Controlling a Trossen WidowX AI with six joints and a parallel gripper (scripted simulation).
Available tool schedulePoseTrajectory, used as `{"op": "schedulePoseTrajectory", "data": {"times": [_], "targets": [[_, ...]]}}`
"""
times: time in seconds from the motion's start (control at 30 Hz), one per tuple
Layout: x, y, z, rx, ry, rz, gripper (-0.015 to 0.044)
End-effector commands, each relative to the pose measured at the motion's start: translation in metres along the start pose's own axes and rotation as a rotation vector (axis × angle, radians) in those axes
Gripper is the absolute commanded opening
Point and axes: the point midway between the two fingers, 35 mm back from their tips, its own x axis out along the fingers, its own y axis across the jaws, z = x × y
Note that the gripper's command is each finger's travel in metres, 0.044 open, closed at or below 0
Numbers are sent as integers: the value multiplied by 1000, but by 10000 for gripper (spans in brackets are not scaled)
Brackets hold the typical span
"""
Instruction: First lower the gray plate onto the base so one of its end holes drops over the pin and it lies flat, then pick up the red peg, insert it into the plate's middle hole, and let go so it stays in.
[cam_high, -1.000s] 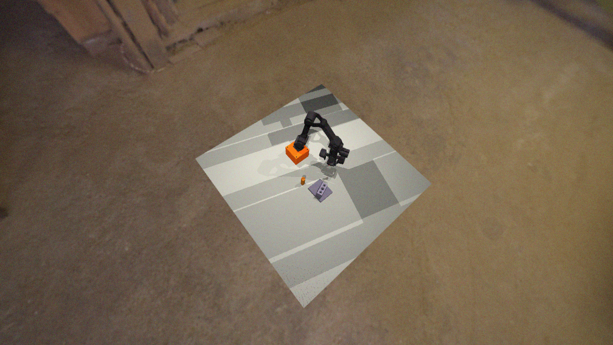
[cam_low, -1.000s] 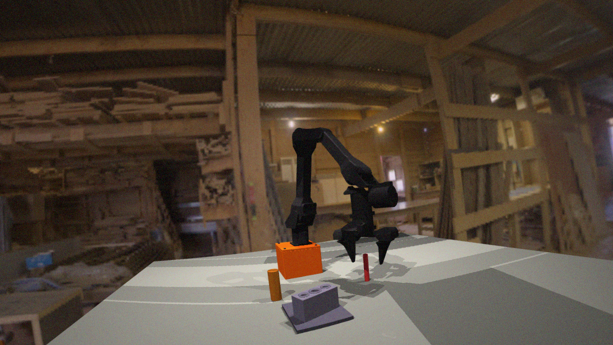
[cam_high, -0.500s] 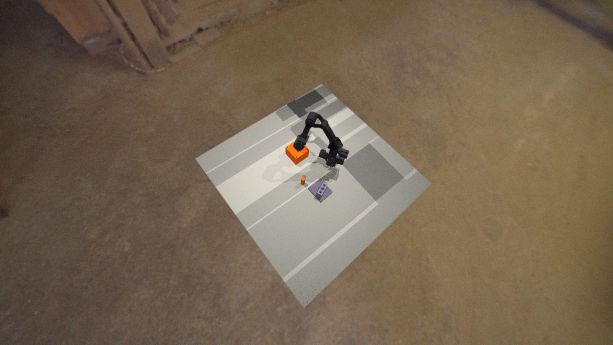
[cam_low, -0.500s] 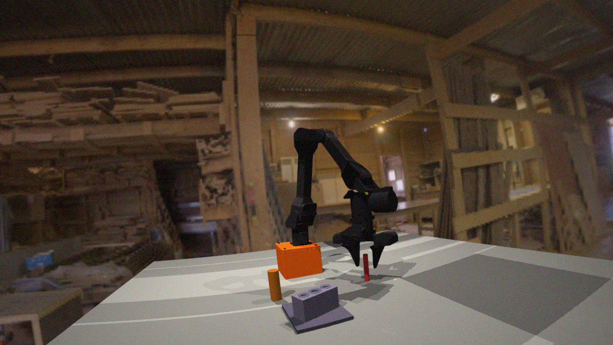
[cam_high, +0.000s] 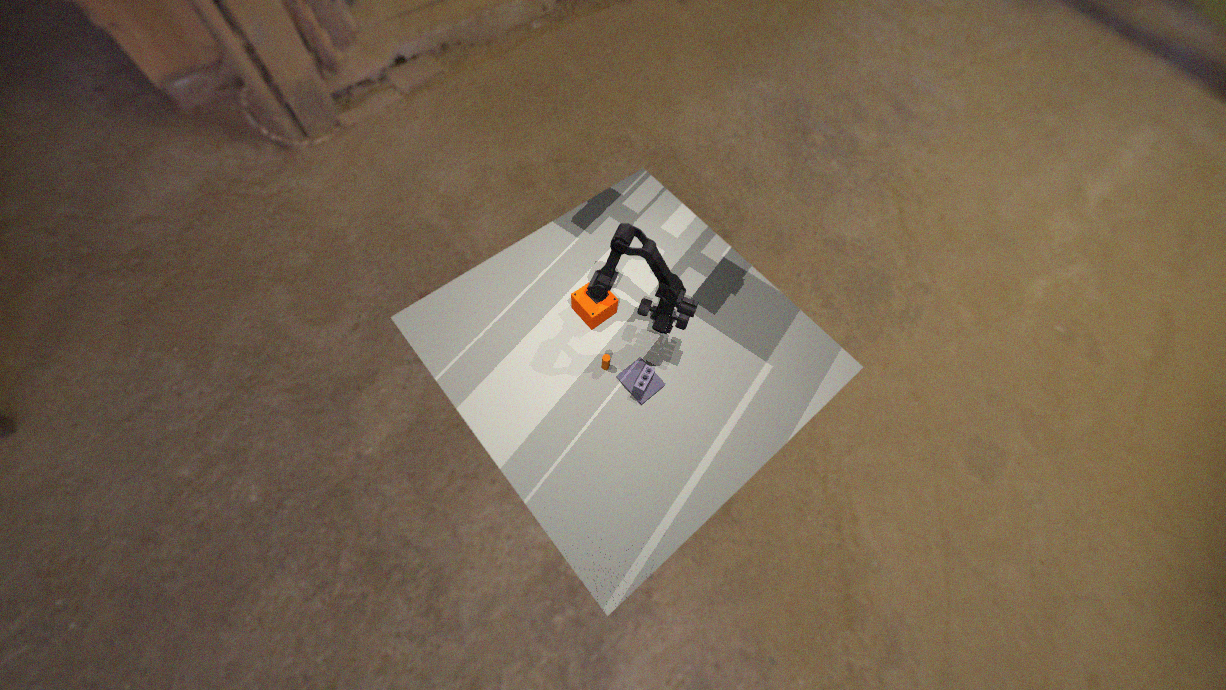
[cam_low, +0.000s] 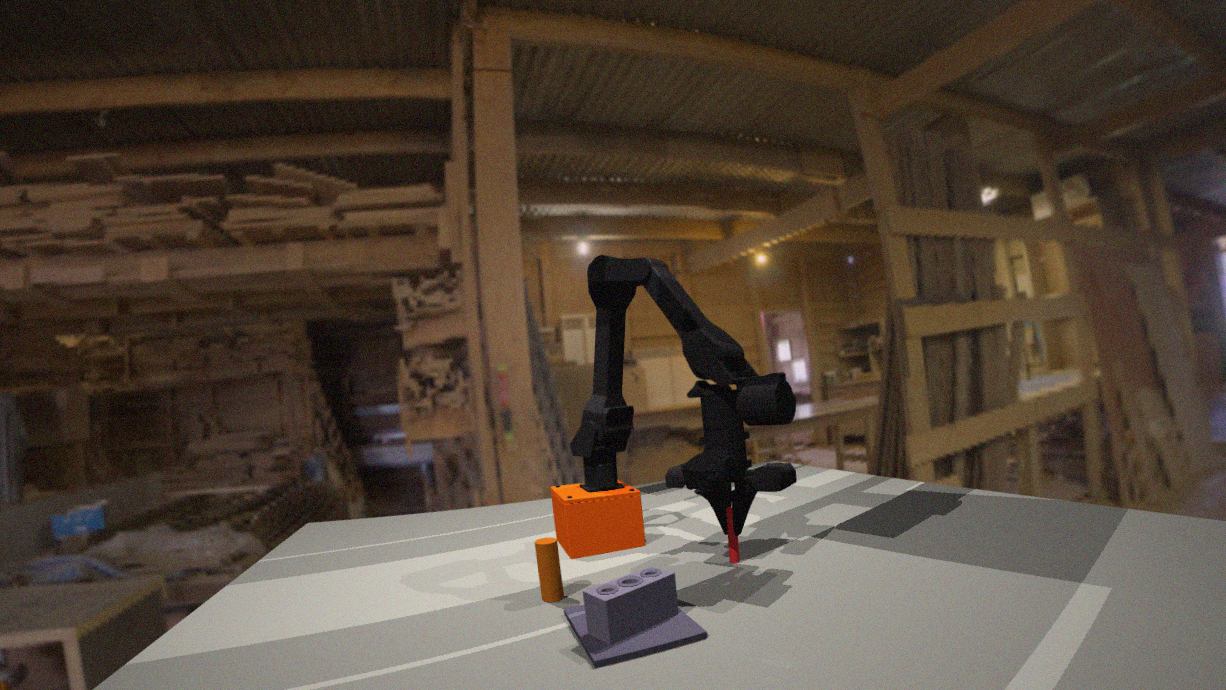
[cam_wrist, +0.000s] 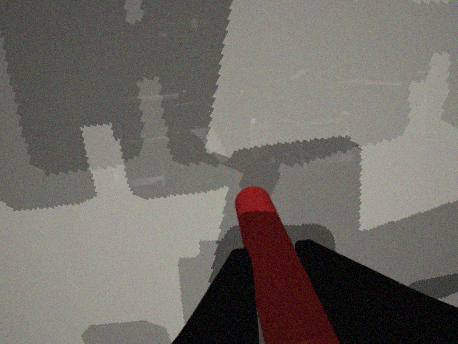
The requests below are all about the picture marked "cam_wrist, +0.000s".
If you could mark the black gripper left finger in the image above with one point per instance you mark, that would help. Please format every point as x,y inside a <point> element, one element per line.
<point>228,312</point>

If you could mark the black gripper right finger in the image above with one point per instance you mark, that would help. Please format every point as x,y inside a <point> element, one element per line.
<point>365,307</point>

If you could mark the red peg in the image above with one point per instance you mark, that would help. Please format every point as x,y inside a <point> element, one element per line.
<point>289,309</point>

